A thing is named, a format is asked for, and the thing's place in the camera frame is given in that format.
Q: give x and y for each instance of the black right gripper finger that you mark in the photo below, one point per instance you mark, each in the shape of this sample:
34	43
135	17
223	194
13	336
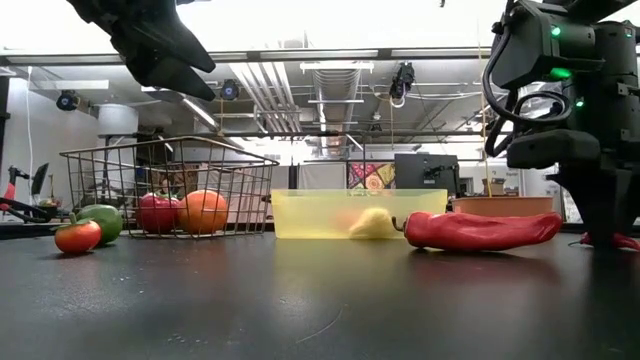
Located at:
602	222

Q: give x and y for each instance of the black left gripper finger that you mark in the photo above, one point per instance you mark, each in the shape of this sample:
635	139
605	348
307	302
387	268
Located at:
185	47
170	75

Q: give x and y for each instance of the small dark red chili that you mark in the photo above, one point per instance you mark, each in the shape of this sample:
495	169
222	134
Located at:
629	242

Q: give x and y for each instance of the large red chili pepper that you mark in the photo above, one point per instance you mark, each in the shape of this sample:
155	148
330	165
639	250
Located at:
475	231

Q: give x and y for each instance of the red fruit with green leaves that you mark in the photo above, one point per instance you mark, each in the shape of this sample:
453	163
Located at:
156	214

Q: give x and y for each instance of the large orange fruit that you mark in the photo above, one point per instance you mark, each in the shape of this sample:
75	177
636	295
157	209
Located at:
202	212

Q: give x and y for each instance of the green lime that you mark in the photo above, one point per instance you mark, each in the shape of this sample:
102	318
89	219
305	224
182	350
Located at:
107	220

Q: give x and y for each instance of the small orange-red tomato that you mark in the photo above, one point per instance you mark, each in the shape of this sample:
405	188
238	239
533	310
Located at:
77	237

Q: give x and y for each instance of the yellow pear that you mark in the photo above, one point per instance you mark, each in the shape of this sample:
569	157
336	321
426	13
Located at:
372	225

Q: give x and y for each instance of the white pillar with signs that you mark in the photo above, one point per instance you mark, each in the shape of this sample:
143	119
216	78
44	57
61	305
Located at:
537	187

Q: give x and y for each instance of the plain white pillar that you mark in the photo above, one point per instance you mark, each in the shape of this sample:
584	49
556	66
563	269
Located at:
117	125

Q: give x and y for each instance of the cardboard box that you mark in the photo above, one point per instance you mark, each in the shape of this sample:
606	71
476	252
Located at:
500	187

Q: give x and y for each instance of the orange plastic bowl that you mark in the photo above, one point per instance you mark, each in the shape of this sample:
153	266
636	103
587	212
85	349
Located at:
500	205

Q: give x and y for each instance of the black tilted screen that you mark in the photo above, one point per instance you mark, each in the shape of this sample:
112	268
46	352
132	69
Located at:
40	177

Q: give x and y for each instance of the black computer monitor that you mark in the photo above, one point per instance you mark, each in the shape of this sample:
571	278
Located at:
425	172

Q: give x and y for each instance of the translucent yellow plastic bin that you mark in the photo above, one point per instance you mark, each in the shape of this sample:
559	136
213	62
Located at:
310	215

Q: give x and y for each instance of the black and red machine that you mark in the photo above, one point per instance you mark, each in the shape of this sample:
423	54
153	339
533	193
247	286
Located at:
20	210

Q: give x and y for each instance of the colourful patterned tapestry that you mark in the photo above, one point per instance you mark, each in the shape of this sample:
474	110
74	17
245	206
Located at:
371	176

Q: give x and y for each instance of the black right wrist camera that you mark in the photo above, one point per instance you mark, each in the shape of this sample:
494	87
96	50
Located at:
550	150

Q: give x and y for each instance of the aluminium overhead frame beam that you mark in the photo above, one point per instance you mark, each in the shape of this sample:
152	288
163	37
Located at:
325	54

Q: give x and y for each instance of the black horizontal frame bar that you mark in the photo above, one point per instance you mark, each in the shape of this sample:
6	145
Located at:
300	134

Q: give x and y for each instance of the silver ceiling duct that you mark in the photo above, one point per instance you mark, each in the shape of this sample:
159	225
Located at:
336	100

